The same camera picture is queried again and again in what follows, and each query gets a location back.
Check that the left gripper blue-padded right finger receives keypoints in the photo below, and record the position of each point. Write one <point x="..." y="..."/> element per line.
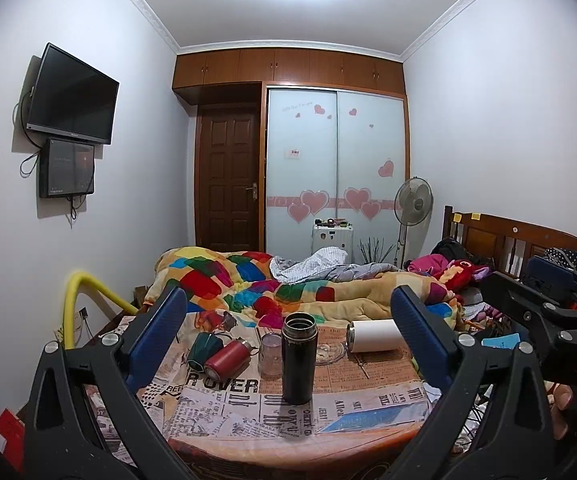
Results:
<point x="515" y="438"/>

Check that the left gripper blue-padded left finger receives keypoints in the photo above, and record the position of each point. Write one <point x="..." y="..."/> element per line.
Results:
<point x="62" y="437"/>

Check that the black thermos flask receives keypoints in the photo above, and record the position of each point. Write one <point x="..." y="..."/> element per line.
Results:
<point x="299" y="353"/>

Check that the dark green cup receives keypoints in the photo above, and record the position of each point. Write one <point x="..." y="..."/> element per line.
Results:
<point x="204" y="346"/>

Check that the clear plastic cup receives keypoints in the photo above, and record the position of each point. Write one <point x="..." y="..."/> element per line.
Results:
<point x="270" y="356"/>

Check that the white thermos cup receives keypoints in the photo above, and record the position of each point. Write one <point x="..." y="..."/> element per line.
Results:
<point x="373" y="336"/>

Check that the person's right hand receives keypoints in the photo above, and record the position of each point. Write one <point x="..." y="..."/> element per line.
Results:
<point x="559" y="397"/>

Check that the wooden bed headboard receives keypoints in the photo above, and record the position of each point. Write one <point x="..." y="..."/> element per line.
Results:
<point x="508" y="243"/>

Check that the newspaper print tablecloth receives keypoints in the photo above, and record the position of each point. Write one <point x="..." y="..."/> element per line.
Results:
<point x="220" y="397"/>

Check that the red plush toy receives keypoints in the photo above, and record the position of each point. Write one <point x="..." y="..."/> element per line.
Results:
<point x="456" y="275"/>

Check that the red thermos bottle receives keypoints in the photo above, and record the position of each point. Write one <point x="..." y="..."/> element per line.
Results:
<point x="228" y="361"/>

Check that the colourful patchwork quilt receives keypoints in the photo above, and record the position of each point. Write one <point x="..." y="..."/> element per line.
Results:
<point x="241" y="282"/>

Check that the standing electric fan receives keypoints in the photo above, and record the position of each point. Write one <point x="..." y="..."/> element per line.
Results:
<point x="413" y="204"/>

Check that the brown wooden door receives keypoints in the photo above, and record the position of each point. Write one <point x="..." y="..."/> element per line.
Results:
<point x="226" y="177"/>

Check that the white grey crumpled sheet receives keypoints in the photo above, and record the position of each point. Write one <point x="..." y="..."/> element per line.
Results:
<point x="326" y="264"/>

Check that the white small appliance by wardrobe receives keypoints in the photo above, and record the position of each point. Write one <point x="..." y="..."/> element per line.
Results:
<point x="332" y="233"/>

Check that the frosted sliding wardrobe with hearts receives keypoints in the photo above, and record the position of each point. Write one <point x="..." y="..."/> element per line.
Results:
<point x="333" y="154"/>

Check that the wooden overhead cabinets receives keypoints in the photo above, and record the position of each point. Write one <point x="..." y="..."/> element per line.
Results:
<point x="237" y="75"/>

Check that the small wall-mounted black monitor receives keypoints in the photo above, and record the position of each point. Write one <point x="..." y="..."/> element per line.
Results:
<point x="66" y="169"/>

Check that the wall-mounted black television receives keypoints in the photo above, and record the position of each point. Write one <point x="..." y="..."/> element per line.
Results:
<point x="71" y="99"/>

